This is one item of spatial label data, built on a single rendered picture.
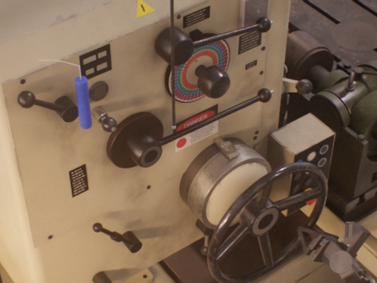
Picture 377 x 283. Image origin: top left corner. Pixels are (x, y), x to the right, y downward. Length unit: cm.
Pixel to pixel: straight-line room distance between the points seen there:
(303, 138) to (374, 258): 72
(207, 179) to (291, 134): 31
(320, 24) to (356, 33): 14
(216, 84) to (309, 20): 145
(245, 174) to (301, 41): 68
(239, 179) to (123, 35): 54
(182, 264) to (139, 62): 119
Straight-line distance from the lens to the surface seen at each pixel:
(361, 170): 248
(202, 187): 206
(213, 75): 183
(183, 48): 175
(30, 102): 162
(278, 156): 225
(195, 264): 284
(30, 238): 195
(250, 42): 198
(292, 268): 294
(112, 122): 174
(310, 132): 226
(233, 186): 206
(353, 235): 212
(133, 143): 186
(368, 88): 251
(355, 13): 331
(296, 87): 220
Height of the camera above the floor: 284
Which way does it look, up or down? 43 degrees down
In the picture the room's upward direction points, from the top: straight up
